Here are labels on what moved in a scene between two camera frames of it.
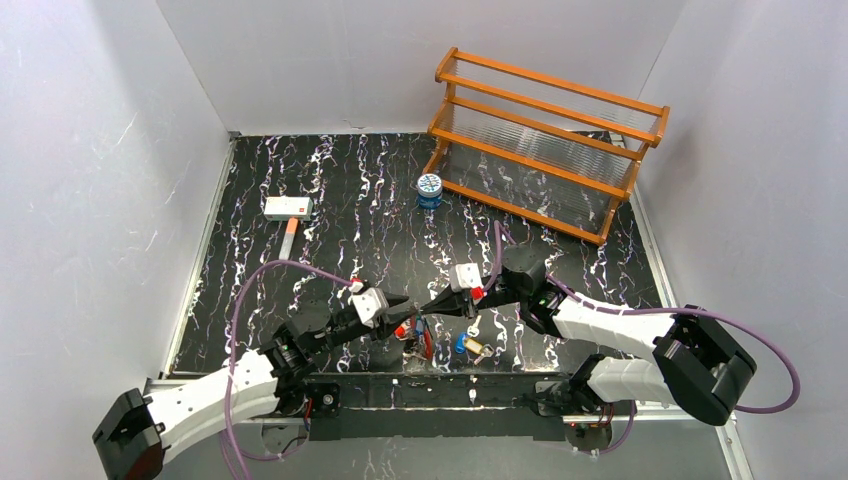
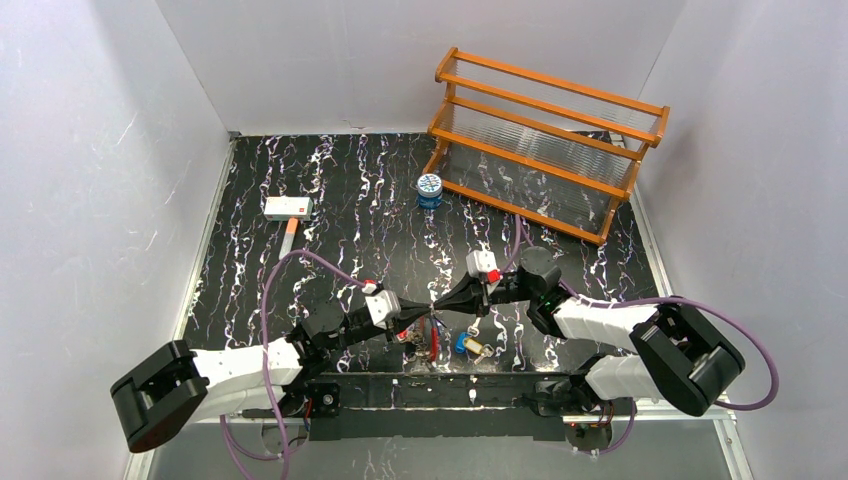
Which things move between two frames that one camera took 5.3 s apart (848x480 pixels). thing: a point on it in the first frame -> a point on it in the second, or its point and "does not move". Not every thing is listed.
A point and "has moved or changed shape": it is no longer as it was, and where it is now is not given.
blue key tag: x=461 y=346 does not move
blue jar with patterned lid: x=429 y=189 does not move
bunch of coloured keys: x=417 y=336 has moved or changed shape
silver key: x=473 y=330 does not move
